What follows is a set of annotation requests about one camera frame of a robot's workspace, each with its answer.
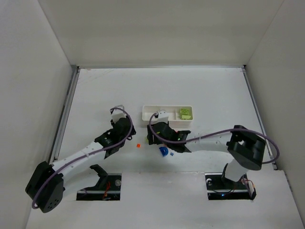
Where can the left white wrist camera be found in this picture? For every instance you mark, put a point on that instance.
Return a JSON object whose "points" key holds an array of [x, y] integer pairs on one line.
{"points": [[117, 113]]}

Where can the green lego brick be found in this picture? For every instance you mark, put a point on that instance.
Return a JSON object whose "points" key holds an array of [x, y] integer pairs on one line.
{"points": [[186, 117], [184, 111]]}

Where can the blue arch lego piece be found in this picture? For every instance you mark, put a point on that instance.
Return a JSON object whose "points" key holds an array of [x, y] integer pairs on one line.
{"points": [[164, 151]]}

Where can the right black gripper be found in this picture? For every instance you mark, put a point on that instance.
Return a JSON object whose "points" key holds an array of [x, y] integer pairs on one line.
{"points": [[152, 136]]}

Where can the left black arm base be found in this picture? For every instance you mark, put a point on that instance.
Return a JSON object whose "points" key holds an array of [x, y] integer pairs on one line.
{"points": [[107, 188]]}

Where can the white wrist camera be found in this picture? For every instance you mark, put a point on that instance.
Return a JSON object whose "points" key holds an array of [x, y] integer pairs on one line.
{"points": [[117, 113], [162, 116]]}

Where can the white three-compartment tray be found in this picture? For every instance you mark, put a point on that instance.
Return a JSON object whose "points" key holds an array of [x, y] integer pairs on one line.
{"points": [[177, 116]]}

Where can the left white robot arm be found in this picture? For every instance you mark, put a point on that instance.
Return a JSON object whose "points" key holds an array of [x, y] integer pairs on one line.
{"points": [[49, 183]]}

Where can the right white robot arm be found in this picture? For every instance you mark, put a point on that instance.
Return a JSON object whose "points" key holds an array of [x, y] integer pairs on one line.
{"points": [[245, 146]]}

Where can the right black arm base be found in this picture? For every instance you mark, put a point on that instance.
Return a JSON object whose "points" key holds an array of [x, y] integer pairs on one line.
{"points": [[220, 188]]}

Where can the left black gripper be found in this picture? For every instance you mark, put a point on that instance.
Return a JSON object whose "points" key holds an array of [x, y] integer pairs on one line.
{"points": [[124, 125]]}

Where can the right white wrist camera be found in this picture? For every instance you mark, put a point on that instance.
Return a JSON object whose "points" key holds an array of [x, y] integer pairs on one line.
{"points": [[162, 116]]}

